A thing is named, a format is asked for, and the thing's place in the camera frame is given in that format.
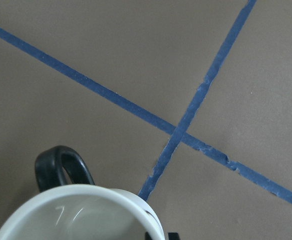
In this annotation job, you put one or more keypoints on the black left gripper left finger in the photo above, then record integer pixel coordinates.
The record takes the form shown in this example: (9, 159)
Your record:
(147, 236)

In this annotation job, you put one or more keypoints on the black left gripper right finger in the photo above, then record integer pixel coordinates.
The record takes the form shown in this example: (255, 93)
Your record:
(173, 236)

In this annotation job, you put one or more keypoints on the white mug black handle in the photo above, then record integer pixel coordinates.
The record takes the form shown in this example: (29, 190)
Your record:
(70, 206)

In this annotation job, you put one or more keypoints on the brown paper table cover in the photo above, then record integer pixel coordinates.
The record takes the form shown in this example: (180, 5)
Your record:
(156, 53)

